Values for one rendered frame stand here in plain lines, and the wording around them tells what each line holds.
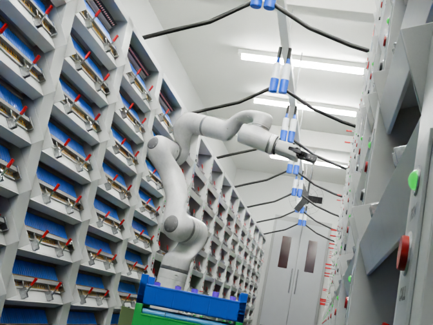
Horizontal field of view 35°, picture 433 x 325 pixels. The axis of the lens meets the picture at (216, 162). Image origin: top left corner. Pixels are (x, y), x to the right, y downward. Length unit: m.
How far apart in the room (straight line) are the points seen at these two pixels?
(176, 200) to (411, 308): 2.64
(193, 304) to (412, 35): 1.61
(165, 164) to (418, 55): 2.65
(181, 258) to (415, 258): 2.60
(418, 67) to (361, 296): 0.61
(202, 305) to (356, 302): 1.02
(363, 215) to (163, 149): 2.09
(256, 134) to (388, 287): 1.92
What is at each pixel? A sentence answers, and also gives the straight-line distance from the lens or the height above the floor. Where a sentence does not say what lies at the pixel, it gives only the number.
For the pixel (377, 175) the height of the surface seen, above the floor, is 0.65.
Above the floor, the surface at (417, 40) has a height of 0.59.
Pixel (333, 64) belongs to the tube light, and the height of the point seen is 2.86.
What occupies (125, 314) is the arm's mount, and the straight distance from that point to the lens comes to 2.83.
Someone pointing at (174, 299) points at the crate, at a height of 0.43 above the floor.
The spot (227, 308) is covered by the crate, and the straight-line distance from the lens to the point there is 1.96.
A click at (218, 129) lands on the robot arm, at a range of 2.94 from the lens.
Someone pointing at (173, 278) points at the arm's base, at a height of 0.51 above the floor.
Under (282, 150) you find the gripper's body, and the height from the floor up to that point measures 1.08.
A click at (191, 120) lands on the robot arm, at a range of 3.03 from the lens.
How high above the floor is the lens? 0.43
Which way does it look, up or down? 11 degrees up
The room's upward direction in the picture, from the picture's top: 11 degrees clockwise
